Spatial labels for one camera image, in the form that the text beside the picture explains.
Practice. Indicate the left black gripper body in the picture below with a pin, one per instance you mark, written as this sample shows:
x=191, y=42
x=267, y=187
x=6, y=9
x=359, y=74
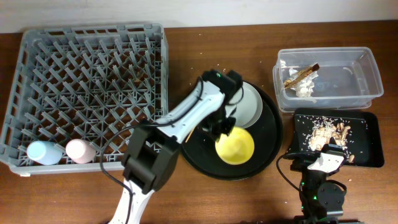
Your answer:
x=219, y=124

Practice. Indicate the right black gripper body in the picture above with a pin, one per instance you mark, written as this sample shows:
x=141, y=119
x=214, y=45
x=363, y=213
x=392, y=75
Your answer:
x=301, y=163

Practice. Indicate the food scraps with rice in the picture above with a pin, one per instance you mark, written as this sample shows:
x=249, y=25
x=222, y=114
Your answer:
x=316, y=131

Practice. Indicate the wooden chopstick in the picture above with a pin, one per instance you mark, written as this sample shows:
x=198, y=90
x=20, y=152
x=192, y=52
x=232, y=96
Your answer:
x=189, y=135

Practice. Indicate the yellow plastic bowl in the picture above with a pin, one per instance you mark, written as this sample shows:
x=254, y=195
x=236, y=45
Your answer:
x=235, y=148

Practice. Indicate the grey round plate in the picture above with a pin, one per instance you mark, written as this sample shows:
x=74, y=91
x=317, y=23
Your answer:
x=249, y=107

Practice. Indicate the white tissue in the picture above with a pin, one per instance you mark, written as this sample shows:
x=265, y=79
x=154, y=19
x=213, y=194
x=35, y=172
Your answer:
x=304, y=87

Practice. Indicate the gold brown snack wrapper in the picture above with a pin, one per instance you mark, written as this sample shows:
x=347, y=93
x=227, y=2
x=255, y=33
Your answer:
x=301, y=75

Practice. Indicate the pink plastic cup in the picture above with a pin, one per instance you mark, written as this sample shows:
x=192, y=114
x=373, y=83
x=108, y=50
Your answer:
x=80, y=151

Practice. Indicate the light blue plastic cup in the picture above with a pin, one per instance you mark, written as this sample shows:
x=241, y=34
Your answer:
x=44, y=152

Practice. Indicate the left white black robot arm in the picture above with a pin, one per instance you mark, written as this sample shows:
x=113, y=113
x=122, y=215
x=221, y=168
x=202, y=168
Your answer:
x=153, y=148

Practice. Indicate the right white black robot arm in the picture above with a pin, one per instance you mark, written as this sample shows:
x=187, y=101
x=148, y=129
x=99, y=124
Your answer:
x=322, y=199

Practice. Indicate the clear plastic waste bin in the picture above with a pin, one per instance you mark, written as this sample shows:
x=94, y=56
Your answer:
x=348, y=78

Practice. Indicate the grey plastic dishwasher rack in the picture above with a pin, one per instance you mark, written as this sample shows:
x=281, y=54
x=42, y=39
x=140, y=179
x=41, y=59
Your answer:
x=84, y=83

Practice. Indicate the round black serving tray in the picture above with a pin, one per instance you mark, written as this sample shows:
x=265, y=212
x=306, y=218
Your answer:
x=267, y=133

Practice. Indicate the black rectangular tray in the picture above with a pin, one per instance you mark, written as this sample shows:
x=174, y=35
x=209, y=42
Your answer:
x=363, y=146

